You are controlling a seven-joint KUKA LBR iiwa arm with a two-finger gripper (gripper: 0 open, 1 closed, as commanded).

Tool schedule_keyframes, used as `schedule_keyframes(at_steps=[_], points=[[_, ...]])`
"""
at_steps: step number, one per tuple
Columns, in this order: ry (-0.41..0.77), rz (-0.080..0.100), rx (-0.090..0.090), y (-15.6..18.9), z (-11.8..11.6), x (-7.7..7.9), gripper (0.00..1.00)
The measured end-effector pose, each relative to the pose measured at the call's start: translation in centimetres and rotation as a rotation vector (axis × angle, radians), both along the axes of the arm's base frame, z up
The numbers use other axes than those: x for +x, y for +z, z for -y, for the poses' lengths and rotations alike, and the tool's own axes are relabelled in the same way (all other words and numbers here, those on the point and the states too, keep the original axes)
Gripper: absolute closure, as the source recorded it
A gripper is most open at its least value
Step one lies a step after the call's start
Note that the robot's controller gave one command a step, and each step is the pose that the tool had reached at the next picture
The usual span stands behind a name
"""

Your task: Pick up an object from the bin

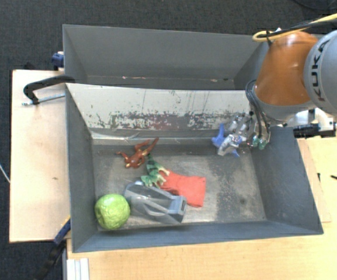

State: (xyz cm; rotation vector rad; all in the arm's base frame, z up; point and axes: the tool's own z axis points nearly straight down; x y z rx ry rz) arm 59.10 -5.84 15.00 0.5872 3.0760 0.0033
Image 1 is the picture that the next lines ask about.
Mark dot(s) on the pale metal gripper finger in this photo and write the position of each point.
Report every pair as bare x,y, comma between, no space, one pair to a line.
226,150
234,139

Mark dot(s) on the blue toy animal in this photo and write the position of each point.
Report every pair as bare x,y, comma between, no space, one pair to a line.
219,137

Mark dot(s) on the red cloth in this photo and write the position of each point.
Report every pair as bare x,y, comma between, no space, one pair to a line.
188,187

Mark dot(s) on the green toy lizard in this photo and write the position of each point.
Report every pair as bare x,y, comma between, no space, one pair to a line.
153,171

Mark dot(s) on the grey spray bottle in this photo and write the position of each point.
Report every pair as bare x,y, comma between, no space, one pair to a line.
155,203

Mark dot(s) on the red-brown toy lizard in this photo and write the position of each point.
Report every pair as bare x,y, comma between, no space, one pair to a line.
136,156

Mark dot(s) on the grey metal bin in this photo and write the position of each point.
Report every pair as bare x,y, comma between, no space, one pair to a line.
162,60

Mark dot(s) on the small black screw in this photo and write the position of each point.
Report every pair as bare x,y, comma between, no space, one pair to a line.
335,178

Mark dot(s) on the green apple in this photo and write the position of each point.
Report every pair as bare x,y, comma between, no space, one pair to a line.
112,211

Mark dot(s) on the pale wood board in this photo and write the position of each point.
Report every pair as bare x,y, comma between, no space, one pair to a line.
39,156

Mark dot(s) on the black cylinder on white bracket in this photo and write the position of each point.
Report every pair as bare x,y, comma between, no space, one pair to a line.
311,129

